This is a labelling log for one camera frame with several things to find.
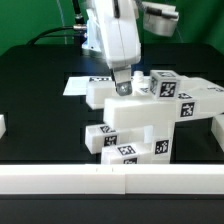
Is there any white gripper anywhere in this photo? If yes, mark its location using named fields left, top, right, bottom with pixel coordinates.
left=84, top=0, right=179, bottom=96

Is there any white block right edge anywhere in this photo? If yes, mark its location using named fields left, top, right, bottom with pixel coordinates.
left=211, top=114, right=224, bottom=152

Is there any white front rail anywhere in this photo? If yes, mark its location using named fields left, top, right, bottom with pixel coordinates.
left=0, top=164, right=224, bottom=195

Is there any white chair seat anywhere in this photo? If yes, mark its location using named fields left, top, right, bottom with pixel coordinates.
left=128, top=122, right=175, bottom=164

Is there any white tagged cube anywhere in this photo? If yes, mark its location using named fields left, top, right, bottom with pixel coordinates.
left=149, top=70, right=180, bottom=100

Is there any white block left edge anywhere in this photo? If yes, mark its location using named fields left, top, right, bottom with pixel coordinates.
left=0, top=114, right=6, bottom=139

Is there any white block edge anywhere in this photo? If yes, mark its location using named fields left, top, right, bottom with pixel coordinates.
left=0, top=114, right=6, bottom=139
left=211, top=114, right=224, bottom=152

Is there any white chair back frame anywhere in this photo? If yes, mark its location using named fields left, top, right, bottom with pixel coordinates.
left=86, top=74, right=224, bottom=130

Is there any marker sheet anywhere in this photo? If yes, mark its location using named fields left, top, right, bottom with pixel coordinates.
left=63, top=76, right=111, bottom=96

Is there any black cable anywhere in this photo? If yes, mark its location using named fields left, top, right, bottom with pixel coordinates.
left=27, top=0, right=88, bottom=46

